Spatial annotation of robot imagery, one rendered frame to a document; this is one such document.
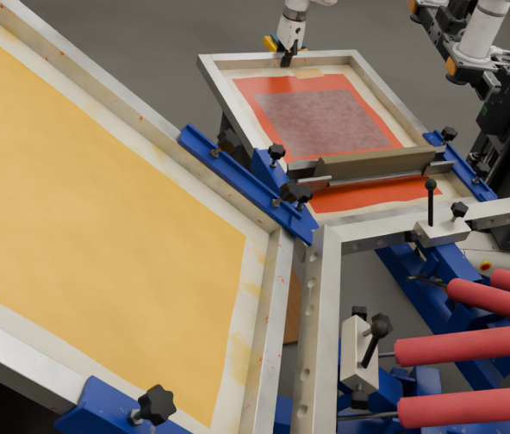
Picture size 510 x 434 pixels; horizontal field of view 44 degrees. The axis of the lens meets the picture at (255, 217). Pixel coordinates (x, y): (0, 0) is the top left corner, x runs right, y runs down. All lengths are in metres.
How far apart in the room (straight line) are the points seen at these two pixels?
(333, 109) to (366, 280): 1.10
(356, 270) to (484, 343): 1.79
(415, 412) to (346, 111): 1.14
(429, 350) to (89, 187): 0.65
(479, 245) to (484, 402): 1.83
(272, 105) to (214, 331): 1.05
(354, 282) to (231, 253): 1.75
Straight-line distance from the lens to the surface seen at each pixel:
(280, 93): 2.01
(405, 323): 2.81
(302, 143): 1.83
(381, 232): 1.50
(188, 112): 3.63
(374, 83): 2.16
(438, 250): 1.53
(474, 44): 2.20
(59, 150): 1.04
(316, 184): 1.63
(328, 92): 2.09
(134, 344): 0.93
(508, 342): 1.18
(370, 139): 1.94
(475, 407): 1.11
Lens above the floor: 1.99
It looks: 41 degrees down
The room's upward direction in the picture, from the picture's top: 14 degrees clockwise
